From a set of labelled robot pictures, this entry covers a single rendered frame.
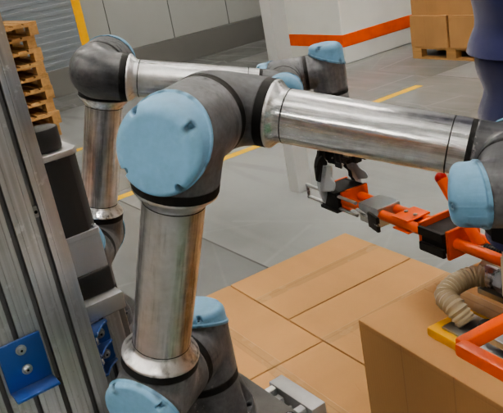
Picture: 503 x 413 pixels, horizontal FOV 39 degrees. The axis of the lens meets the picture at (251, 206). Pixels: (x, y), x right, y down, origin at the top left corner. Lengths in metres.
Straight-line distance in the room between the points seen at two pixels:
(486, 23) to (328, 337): 1.52
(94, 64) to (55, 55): 9.74
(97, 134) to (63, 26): 9.64
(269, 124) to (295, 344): 1.52
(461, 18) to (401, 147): 7.84
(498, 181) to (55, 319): 0.76
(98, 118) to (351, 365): 1.12
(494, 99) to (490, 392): 0.46
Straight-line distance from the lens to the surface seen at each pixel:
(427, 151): 0.92
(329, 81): 1.57
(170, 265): 0.95
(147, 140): 0.86
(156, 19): 12.04
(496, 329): 1.13
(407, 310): 1.45
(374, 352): 1.43
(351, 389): 2.17
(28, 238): 1.19
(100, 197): 1.69
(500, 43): 1.07
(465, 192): 0.80
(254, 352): 2.40
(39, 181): 1.18
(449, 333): 1.34
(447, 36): 8.92
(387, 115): 0.93
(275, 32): 4.94
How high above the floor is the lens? 1.82
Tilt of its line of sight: 21 degrees down
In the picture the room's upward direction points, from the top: 10 degrees counter-clockwise
